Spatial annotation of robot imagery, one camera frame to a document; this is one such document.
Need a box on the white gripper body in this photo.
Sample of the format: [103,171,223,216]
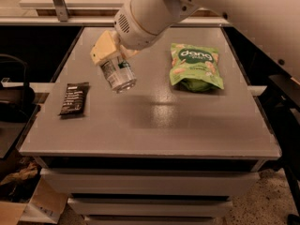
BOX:
[114,3,163,50]

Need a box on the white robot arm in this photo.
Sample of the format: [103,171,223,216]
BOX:
[91,0,300,79]

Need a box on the green dang snack bag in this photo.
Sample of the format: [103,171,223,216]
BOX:
[170,43,224,92]

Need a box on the grey drawer cabinet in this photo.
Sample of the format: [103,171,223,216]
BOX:
[21,28,280,225]

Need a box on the cardboard box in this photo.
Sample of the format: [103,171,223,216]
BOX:
[0,178,68,225]

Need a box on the black snack bar wrapper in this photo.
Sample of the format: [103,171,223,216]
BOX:
[60,82,89,115]

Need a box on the black chair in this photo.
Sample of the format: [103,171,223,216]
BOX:
[0,53,39,158]

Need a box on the white 7up soda can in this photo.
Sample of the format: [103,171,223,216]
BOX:
[100,56,137,94]

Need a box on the left metal shelf bracket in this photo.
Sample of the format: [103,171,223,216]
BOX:
[52,0,68,22]

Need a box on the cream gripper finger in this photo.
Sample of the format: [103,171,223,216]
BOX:
[120,45,139,60]
[90,30,120,66]

